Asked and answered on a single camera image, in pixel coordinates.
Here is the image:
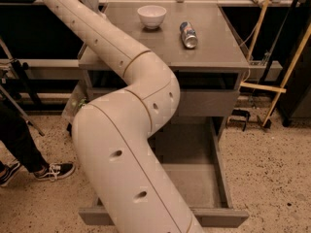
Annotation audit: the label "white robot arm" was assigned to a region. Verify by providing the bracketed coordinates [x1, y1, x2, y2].
[43, 0, 204, 233]

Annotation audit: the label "open grey middle drawer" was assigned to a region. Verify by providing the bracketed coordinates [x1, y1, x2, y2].
[74, 117, 248, 233]

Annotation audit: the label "grey drawer cabinet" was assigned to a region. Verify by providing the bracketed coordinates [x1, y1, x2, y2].
[77, 1, 251, 141]

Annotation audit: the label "clear plastic bin with items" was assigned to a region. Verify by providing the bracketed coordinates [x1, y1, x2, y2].
[61, 81, 87, 123]

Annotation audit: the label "blue silver soda can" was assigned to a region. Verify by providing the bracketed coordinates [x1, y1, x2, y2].
[180, 21, 198, 49]

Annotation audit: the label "white bowl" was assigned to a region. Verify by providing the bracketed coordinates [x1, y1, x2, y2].
[137, 5, 166, 29]

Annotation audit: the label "black white sneaker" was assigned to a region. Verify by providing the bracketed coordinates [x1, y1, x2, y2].
[34, 162, 75, 182]
[0, 162, 21, 187]

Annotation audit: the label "metal tripod leg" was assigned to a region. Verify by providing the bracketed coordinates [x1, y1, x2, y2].
[0, 84, 45, 136]

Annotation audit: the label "person leg black trousers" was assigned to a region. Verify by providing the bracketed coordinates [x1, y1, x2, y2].
[0, 104, 49, 173]

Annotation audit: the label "wooden frame stand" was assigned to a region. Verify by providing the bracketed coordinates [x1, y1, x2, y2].
[238, 0, 311, 128]

